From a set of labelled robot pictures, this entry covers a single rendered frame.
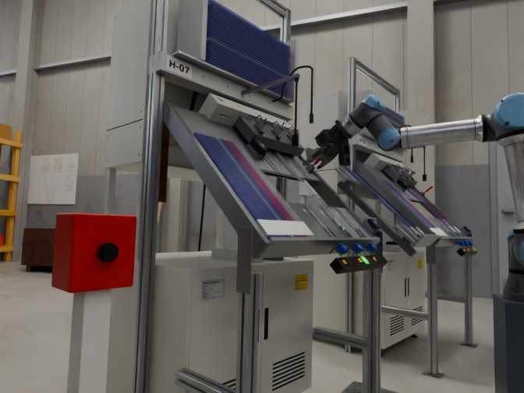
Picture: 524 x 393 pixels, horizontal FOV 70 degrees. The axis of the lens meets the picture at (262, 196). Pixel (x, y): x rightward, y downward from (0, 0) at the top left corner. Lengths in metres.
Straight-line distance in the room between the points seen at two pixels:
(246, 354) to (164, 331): 0.43
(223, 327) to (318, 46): 5.02
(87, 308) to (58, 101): 7.64
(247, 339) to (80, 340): 0.39
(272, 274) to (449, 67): 4.52
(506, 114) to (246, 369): 1.04
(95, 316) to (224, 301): 0.56
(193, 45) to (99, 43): 6.57
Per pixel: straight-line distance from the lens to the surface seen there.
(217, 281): 1.31
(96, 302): 0.90
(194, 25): 1.63
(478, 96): 5.52
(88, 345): 0.92
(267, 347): 1.57
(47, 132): 8.46
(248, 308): 1.00
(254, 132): 1.53
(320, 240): 1.19
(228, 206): 1.10
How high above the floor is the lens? 0.76
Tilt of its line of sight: 5 degrees up
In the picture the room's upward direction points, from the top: 2 degrees clockwise
